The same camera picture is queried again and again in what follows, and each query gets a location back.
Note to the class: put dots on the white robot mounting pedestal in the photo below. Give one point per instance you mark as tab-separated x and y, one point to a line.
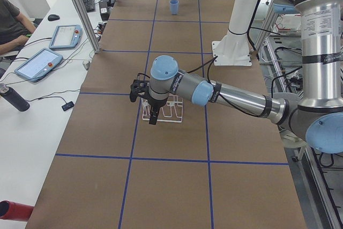
233	49

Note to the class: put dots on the seated person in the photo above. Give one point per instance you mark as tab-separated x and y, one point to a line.
15	27

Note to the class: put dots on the blue teach pendant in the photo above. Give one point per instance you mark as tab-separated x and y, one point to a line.
39	65
66	37

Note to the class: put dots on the light blue plastic cup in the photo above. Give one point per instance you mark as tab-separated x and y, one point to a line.
174	4

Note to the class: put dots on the black water bottle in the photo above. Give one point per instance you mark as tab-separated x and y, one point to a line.
14	98

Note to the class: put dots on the red cylinder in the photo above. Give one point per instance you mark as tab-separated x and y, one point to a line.
15	211

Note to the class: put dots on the small black phone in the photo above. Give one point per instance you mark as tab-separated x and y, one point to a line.
68	106

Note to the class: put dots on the near blue teach pendant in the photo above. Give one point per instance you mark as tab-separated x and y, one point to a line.
39	65

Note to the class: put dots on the aluminium frame post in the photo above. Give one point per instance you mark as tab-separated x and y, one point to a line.
81	11

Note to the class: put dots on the black computer mouse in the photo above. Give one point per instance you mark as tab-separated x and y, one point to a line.
53	17

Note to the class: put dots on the white wire cup holder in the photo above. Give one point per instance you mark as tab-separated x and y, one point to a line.
172	111

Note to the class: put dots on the far blue teach pendant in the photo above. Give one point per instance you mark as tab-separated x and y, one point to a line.
66	37

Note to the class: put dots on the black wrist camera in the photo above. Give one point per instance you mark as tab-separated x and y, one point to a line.
139	87

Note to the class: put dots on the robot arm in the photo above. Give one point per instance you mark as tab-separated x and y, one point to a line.
316	117

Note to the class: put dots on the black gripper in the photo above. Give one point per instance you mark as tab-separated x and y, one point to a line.
154	104

